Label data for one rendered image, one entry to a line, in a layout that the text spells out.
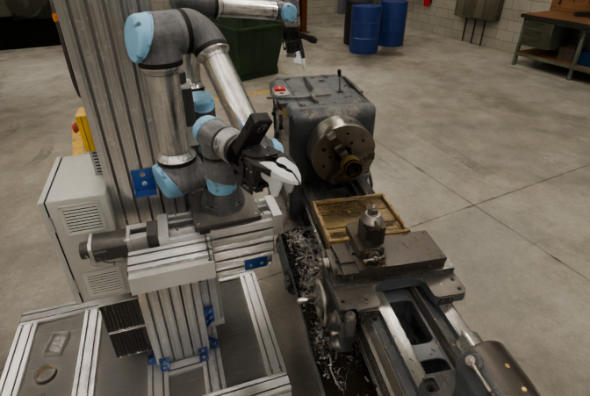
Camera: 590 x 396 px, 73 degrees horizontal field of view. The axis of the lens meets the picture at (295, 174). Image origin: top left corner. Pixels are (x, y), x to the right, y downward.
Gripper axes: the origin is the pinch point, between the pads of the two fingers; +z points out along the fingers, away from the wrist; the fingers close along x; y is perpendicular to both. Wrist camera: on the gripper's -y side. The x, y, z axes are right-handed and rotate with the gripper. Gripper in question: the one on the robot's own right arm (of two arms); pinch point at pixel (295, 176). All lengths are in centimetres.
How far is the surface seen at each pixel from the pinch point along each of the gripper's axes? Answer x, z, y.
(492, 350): -38, 33, 39
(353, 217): -80, -46, 59
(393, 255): -65, -13, 53
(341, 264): -47, -22, 56
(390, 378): -36, 13, 69
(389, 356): -41, 8, 69
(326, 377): -40, -13, 99
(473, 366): -31, 32, 40
